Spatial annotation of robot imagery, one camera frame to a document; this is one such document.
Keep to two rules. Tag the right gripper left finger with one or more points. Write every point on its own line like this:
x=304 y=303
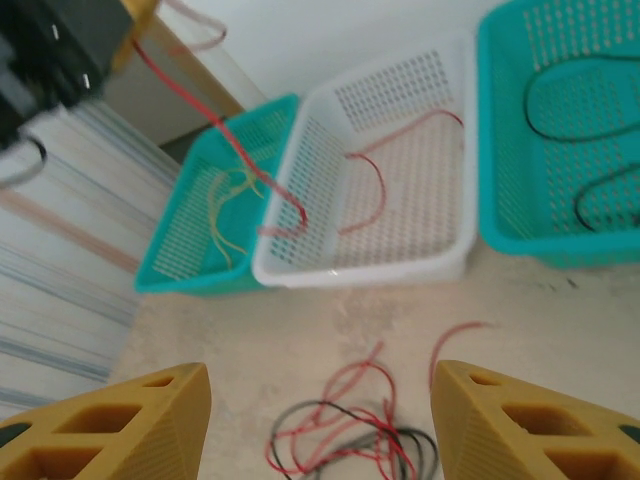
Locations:
x=125 y=440

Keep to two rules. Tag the white perforated plastic basket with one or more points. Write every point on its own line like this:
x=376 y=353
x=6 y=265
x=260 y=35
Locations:
x=400 y=270

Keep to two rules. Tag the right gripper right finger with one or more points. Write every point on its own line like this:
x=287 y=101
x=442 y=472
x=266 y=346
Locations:
x=500 y=440

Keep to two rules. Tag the teal perforated plastic basket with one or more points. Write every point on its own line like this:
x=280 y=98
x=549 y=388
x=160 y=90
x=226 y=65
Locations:
x=200 y=280
x=500 y=150

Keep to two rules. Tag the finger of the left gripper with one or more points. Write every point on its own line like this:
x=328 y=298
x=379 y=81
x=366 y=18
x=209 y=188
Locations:
x=137 y=25
x=85 y=45

